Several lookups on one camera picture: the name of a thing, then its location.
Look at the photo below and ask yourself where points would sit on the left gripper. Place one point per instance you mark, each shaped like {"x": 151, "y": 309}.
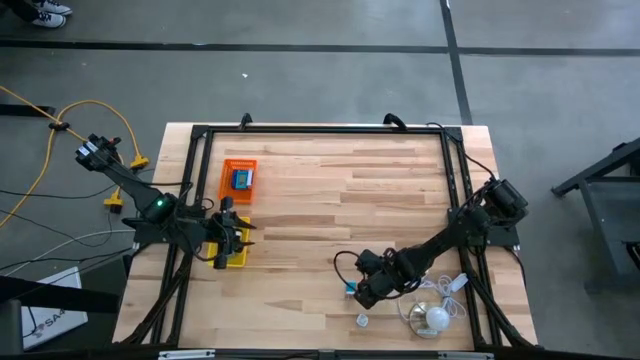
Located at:
{"x": 227, "y": 205}

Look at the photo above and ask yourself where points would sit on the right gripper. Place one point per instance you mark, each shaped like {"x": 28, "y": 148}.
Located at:
{"x": 375, "y": 292}

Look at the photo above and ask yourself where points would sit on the dark blue digital clock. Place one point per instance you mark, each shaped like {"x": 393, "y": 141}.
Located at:
{"x": 241, "y": 179}

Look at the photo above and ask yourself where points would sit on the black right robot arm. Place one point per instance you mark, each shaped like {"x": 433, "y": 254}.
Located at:
{"x": 440, "y": 244}

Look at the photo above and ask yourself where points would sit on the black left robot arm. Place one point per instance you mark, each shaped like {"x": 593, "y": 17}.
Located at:
{"x": 127, "y": 182}

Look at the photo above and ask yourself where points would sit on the blue white plug charger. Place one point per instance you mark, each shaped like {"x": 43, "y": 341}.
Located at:
{"x": 350, "y": 287}

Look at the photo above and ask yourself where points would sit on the yellow plastic basket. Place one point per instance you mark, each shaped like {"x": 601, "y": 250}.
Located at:
{"x": 239, "y": 261}

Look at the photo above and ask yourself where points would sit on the orange plastic basket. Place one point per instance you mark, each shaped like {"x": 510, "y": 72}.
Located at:
{"x": 227, "y": 192}

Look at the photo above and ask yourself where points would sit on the brass lamp with white bulb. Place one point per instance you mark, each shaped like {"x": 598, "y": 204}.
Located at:
{"x": 435, "y": 320}

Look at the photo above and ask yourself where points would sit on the black curved loop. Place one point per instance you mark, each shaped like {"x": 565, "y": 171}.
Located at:
{"x": 395, "y": 120}
{"x": 245, "y": 120}

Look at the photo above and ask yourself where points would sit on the yellow plug connector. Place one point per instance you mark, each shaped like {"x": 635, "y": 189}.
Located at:
{"x": 114, "y": 201}

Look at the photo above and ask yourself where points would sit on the black beam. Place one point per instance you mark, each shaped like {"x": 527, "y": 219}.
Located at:
{"x": 60, "y": 297}

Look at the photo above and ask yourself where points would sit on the white sign board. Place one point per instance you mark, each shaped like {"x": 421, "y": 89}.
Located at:
{"x": 55, "y": 310}

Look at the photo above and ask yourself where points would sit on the black metal cart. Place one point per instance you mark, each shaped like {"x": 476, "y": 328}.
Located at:
{"x": 607, "y": 225}

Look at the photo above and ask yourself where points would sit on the black floor bar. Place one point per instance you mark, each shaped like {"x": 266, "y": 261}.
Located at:
{"x": 25, "y": 110}

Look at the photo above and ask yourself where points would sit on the pair of sneakers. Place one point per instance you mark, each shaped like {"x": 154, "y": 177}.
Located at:
{"x": 47, "y": 20}

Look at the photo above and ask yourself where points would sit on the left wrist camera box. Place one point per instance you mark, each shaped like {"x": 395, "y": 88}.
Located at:
{"x": 218, "y": 231}

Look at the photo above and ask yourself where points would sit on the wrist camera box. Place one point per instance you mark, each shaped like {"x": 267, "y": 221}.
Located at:
{"x": 368, "y": 261}
{"x": 218, "y": 231}

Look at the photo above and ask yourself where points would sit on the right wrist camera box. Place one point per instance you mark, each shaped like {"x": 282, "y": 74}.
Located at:
{"x": 368, "y": 261}

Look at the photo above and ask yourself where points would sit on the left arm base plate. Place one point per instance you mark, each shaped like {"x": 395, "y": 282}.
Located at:
{"x": 150, "y": 234}

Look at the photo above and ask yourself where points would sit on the silver bracket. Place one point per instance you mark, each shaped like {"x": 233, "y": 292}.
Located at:
{"x": 465, "y": 356}
{"x": 185, "y": 354}

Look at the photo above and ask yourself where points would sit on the black table frame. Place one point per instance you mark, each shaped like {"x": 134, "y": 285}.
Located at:
{"x": 325, "y": 130}

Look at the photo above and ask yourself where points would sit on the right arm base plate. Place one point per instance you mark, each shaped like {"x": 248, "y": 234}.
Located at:
{"x": 507, "y": 237}

